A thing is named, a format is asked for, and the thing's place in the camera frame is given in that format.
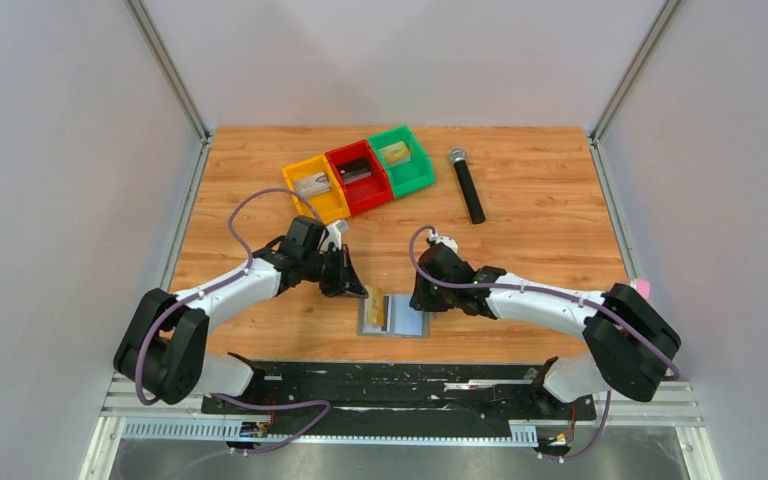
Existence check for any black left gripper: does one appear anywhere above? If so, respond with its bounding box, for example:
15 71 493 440
302 244 369 299

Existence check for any grey card holder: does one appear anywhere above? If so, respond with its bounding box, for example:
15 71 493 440
357 294 433 339

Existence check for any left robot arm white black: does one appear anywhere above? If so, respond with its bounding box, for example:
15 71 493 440
113 216 368 413

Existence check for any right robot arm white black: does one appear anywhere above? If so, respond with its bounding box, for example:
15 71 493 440
410 239 681 418

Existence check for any silver card in yellow bin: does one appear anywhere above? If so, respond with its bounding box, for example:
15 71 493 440
293 171 331 198

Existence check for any black card in red bin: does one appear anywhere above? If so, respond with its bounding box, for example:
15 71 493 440
337 157 372 185

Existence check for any gold card in green bin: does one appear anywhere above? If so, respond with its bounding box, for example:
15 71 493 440
378 141 412 167

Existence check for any pink card stand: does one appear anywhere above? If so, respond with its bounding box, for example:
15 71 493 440
629 278 651 300

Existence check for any yellow plastic bin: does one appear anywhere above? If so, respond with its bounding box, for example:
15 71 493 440
282 154 350 224

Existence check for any red plastic bin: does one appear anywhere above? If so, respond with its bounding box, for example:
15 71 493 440
325 140 394 216

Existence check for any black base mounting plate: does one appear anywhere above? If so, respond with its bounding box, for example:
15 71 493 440
170 358 597 446

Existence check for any green plastic bin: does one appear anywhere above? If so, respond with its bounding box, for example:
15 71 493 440
367 125 436 198

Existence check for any black handheld microphone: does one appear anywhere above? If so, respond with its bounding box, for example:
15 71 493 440
448 147 486 224

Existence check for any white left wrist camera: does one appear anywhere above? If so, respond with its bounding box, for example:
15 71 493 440
319 219 349 252

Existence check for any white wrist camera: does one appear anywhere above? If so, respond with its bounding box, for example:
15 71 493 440
426 231 458 253
319 219 349 252

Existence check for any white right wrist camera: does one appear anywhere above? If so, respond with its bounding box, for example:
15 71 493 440
426 231 458 253

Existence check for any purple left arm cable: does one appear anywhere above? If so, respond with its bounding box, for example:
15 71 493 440
134 187 322 407

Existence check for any left aluminium frame post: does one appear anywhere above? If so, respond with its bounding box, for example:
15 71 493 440
124 0 213 233

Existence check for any aluminium frame post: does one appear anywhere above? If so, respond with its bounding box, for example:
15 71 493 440
124 0 213 233
587 0 684 277

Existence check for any right aluminium frame post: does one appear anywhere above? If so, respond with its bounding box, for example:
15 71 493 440
587 0 684 277

